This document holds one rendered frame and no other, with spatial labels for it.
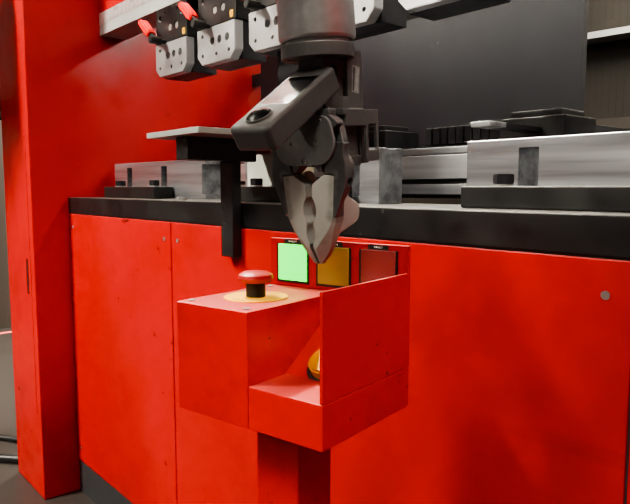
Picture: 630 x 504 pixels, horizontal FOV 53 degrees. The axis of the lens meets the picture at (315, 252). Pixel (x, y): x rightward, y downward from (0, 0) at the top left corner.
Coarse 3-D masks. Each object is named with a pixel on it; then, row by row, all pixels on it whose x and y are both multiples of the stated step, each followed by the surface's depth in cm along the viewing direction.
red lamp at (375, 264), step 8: (368, 256) 72; (376, 256) 71; (384, 256) 70; (392, 256) 70; (368, 264) 72; (376, 264) 71; (384, 264) 70; (392, 264) 70; (368, 272) 72; (376, 272) 71; (384, 272) 70; (392, 272) 70; (368, 280) 72
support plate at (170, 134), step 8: (184, 128) 104; (192, 128) 102; (200, 128) 101; (208, 128) 102; (216, 128) 103; (224, 128) 104; (152, 136) 113; (160, 136) 111; (168, 136) 109; (176, 136) 109; (200, 136) 109; (208, 136) 109; (216, 136) 109; (224, 136) 109; (232, 136) 109
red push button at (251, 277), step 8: (248, 272) 70; (256, 272) 70; (264, 272) 70; (240, 280) 70; (248, 280) 69; (256, 280) 69; (264, 280) 70; (248, 288) 70; (256, 288) 70; (264, 288) 71; (248, 296) 71; (256, 296) 70; (264, 296) 71
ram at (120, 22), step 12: (108, 0) 178; (120, 0) 172; (156, 0) 157; (168, 0) 153; (132, 12) 167; (144, 12) 162; (108, 24) 179; (120, 24) 173; (132, 24) 171; (108, 36) 184; (120, 36) 184; (132, 36) 184
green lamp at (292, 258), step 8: (280, 248) 79; (288, 248) 79; (296, 248) 78; (304, 248) 77; (280, 256) 80; (288, 256) 79; (296, 256) 78; (304, 256) 77; (280, 264) 80; (288, 264) 79; (296, 264) 78; (304, 264) 77; (280, 272) 80; (288, 272) 79; (296, 272) 78; (304, 272) 77; (296, 280) 78; (304, 280) 77
